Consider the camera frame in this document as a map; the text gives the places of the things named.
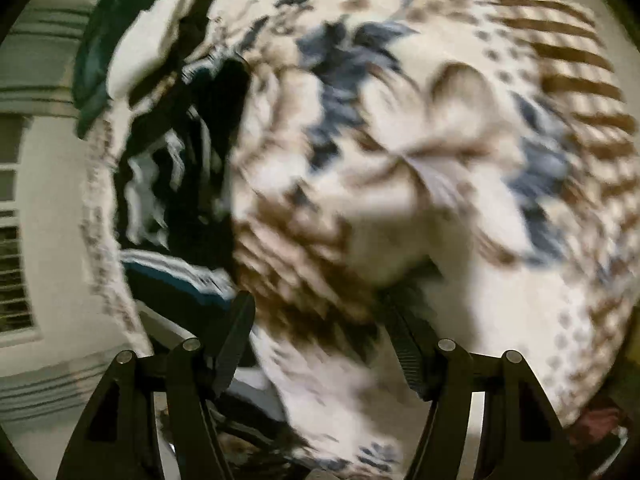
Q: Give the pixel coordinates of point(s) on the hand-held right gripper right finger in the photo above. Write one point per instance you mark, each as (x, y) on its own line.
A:
(411, 355)

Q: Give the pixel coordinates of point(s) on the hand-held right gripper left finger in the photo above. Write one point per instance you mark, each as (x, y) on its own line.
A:
(234, 340)

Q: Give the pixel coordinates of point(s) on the white fluffy garment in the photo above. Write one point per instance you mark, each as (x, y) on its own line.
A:
(440, 195)

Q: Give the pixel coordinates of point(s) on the dark red cloth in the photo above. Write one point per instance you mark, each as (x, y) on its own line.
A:
(600, 422)

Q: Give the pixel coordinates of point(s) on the white framed window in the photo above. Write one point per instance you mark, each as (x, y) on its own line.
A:
(12, 270)

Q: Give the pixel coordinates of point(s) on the floral printed blanket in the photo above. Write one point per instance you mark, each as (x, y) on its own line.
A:
(330, 75)

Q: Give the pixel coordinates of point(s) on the dark green cloth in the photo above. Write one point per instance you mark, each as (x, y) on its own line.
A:
(100, 60)

